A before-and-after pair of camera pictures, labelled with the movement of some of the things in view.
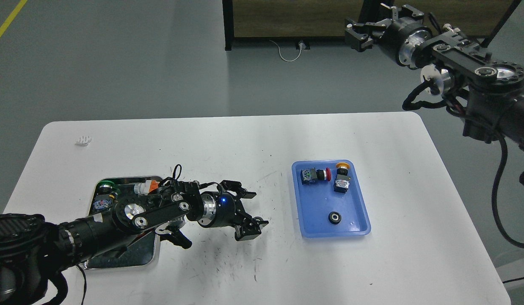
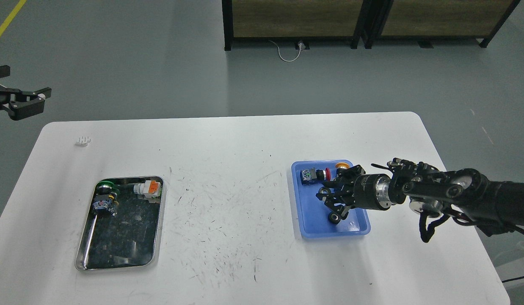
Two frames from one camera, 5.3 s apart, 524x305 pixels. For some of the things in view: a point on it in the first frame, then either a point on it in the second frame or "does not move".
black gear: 335,217 does not move
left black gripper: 221,209 → 20,104
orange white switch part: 145,188 does not move
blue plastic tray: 316,201 does not move
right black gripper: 404,34 → 372,192
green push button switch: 107,193 does not move
